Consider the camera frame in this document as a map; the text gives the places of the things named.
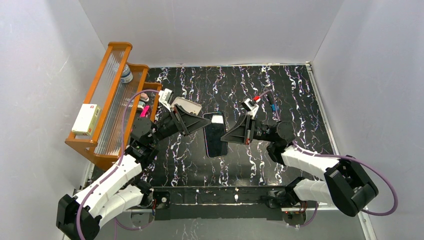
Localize black phone case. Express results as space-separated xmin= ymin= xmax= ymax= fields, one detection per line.
xmin=203 ymin=112 xmax=228 ymax=158

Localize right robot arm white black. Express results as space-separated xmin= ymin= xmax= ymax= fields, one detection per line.
xmin=221 ymin=115 xmax=379 ymax=217

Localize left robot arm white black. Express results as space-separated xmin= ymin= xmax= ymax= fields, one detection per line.
xmin=55 ymin=104 xmax=211 ymax=240

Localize beige phone case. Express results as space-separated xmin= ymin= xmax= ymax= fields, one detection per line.
xmin=171 ymin=96 xmax=202 ymax=116

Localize blue black marker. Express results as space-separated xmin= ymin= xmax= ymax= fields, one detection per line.
xmin=266 ymin=91 xmax=278 ymax=114

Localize small pink white item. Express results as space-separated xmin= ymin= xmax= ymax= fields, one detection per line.
xmin=139 ymin=92 xmax=150 ymax=102

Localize orange wooden shelf rack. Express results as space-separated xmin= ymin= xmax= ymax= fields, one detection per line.
xmin=65 ymin=42 xmax=163 ymax=171

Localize white blue bottle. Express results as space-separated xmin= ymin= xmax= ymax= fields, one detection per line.
xmin=120 ymin=64 xmax=134 ymax=84

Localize white red box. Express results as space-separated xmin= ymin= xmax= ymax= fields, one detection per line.
xmin=71 ymin=103 xmax=101 ymax=136

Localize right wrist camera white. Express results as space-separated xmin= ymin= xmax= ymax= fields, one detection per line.
xmin=241 ymin=96 xmax=261 ymax=119

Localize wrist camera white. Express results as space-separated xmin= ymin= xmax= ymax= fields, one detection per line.
xmin=241 ymin=96 xmax=261 ymax=119
xmin=158 ymin=88 xmax=173 ymax=112

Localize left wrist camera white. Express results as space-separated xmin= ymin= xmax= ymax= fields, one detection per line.
xmin=158 ymin=88 xmax=173 ymax=112

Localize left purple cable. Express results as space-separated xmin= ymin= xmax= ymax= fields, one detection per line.
xmin=75 ymin=89 xmax=162 ymax=240

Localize purple cable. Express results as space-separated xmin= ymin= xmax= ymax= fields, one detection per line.
xmin=253 ymin=90 xmax=398 ymax=229
xmin=75 ymin=89 xmax=162 ymax=240

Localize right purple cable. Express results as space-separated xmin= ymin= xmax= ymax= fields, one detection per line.
xmin=253 ymin=90 xmax=398 ymax=229

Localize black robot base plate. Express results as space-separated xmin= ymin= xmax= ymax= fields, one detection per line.
xmin=120 ymin=186 xmax=319 ymax=222

